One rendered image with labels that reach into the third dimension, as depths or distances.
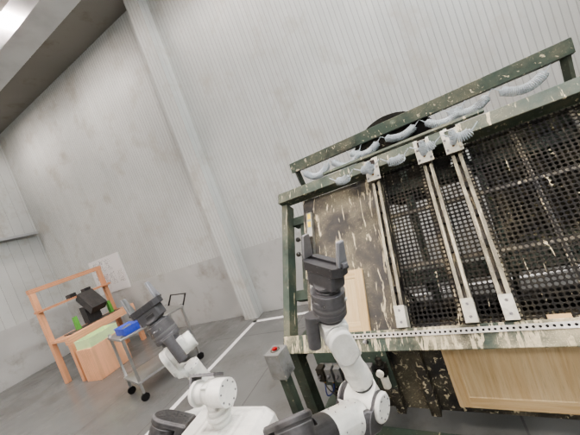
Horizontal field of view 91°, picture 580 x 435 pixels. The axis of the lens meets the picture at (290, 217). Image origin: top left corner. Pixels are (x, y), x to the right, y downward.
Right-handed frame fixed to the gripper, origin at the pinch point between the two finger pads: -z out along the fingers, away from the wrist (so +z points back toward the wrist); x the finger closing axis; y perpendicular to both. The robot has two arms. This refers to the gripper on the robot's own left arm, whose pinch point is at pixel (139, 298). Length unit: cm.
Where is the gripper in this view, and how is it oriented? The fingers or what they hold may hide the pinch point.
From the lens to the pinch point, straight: 117.6
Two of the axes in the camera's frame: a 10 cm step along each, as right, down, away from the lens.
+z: 5.9, 8.0, 0.1
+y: -0.2, 0.3, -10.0
